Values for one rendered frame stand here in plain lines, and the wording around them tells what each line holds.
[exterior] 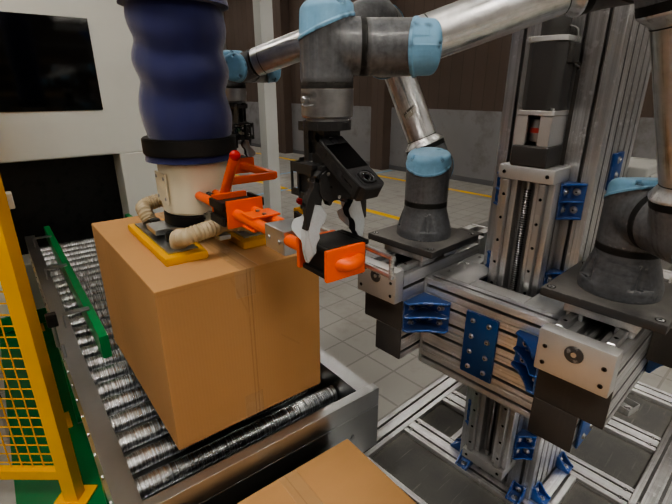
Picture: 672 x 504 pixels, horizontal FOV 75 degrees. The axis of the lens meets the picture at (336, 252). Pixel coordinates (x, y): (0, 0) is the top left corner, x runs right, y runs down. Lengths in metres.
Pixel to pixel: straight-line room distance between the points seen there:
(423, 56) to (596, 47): 0.60
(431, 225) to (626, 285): 0.47
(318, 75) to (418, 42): 0.14
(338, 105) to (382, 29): 0.11
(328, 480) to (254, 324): 0.42
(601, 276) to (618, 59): 0.46
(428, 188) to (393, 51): 0.60
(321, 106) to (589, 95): 0.71
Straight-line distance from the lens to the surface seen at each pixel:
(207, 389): 1.09
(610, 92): 1.17
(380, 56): 0.64
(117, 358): 1.77
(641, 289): 1.03
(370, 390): 1.33
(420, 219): 1.20
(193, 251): 1.08
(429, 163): 1.17
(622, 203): 0.98
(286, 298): 1.08
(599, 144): 1.18
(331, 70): 0.63
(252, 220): 0.86
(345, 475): 1.20
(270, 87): 4.12
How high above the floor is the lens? 1.43
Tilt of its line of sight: 20 degrees down
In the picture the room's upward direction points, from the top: straight up
